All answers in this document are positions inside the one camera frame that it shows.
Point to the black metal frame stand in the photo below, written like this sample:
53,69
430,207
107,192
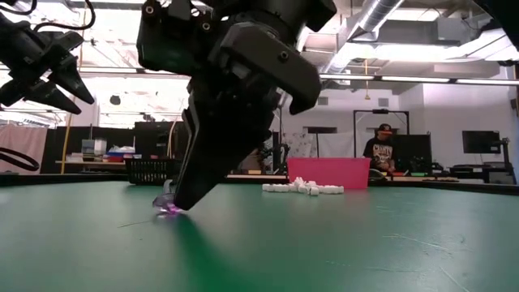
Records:
381,111

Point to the large black screen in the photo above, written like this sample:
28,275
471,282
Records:
411,152

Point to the clear plastic storage boxes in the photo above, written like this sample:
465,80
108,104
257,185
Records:
94,147

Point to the green table mat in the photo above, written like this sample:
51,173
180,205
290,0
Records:
324,251

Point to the black slotted plastic basket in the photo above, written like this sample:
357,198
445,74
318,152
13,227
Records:
150,172

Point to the black room partition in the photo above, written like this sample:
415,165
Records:
61,142
154,138

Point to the black wall monitor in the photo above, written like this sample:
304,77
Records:
480,142

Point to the small purple translucent decoration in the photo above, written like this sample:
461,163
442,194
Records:
164,204
167,187

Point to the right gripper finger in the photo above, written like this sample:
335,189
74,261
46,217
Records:
190,134
219,162

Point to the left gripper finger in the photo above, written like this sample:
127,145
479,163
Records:
38,97
67,77

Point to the white cloth partition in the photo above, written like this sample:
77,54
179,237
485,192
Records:
336,145

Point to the small white ghost figure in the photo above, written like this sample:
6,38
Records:
333,189
298,181
281,188
314,191
324,189
311,184
302,189
267,187
340,189

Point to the dark office desk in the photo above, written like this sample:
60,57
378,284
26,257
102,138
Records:
482,170

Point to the silver ventilation duct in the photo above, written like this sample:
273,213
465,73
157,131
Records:
375,14

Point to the pink plastic bin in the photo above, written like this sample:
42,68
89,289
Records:
328,174

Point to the black background robot arm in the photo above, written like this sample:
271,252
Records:
280,156

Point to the pink curtain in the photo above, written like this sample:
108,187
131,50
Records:
22,148

